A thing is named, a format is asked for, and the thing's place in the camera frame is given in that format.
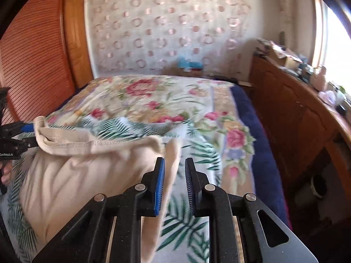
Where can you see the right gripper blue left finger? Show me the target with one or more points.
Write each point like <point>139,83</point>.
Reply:
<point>151,200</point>

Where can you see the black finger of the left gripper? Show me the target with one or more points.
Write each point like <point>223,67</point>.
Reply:
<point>31,142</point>

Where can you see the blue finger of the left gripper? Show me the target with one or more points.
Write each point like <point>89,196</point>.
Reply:
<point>27,128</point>

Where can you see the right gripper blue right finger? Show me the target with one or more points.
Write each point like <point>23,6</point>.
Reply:
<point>199,198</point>

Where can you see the beige t-shirt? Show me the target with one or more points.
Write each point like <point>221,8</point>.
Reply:
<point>72,166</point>

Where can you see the person's left hand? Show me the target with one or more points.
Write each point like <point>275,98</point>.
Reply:
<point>6,171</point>

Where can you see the palm leaf print bedsheet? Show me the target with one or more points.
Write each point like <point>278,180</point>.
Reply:
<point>183,238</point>

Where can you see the floral blanket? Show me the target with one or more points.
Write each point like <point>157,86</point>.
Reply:
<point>202,112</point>

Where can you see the wooden slatted wardrobe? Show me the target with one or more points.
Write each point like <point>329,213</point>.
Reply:
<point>44,58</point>

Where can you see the blue item cardboard box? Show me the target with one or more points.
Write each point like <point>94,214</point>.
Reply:
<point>190,68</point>

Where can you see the wooden sideboard cabinet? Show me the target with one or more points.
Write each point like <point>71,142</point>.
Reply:
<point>299,125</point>

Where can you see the sheer circle pattern curtain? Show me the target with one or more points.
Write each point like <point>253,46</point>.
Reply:
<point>151,36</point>

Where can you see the cardboard box on sideboard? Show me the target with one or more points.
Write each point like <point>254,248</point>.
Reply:
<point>284,57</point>

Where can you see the pink bottle on sideboard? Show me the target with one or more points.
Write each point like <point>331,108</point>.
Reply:
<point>319,81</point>

